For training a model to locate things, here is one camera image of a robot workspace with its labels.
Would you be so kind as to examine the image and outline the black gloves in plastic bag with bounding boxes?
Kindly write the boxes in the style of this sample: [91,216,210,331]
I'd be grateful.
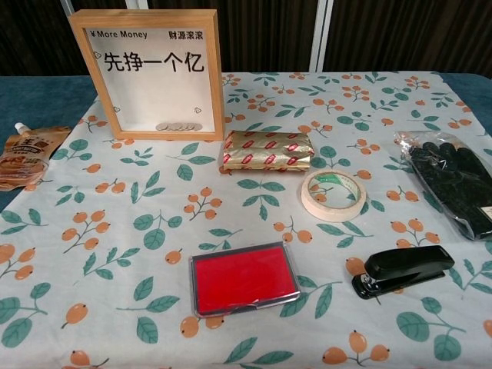
[394,129,492,242]

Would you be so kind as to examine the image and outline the red ink pad case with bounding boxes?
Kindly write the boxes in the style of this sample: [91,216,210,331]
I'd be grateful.
[190,241,302,318]

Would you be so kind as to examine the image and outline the white metal partition post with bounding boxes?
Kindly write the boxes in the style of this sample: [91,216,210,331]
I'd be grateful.
[310,0,334,73]

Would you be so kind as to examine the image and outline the floral print tablecloth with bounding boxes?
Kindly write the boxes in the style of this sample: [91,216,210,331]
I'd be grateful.
[0,71,492,369]

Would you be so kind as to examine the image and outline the wooden frame money box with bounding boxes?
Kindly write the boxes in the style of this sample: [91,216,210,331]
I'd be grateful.
[67,9,226,142]

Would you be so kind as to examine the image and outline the gold foil wrapped package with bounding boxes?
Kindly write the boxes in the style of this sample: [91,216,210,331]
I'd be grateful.
[221,129,315,175]

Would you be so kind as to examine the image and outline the brown spouted sauce pouch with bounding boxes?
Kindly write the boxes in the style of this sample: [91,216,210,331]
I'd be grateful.
[0,121,72,192]

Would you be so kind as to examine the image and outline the black stapler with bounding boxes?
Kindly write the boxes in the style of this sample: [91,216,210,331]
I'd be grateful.
[351,244,456,300]

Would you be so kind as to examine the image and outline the beige masking tape roll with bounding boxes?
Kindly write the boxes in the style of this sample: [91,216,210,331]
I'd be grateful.
[300,169,368,223]

